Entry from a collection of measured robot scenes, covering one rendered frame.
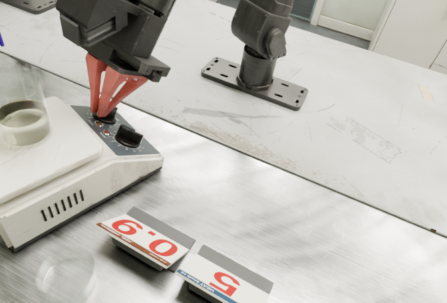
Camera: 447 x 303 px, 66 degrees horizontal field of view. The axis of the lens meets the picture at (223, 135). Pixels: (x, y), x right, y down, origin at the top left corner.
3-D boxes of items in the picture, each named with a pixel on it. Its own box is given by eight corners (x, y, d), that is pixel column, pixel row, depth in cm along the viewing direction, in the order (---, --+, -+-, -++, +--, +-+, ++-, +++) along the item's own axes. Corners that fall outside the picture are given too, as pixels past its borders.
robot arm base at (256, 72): (311, 75, 56) (320, 56, 61) (202, 38, 61) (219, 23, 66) (298, 112, 62) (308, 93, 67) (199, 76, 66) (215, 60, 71)
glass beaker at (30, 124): (-10, 139, 38) (-39, 77, 32) (33, 114, 41) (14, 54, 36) (29, 164, 36) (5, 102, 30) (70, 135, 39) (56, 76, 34)
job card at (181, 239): (133, 206, 43) (132, 186, 41) (195, 241, 41) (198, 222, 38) (99, 245, 39) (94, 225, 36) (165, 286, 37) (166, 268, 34)
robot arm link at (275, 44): (272, 33, 53) (297, 26, 56) (235, 10, 58) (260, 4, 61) (263, 68, 57) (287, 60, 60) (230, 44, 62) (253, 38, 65)
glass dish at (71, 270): (75, 246, 39) (72, 236, 37) (108, 278, 37) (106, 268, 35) (28, 285, 35) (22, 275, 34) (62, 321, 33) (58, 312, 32)
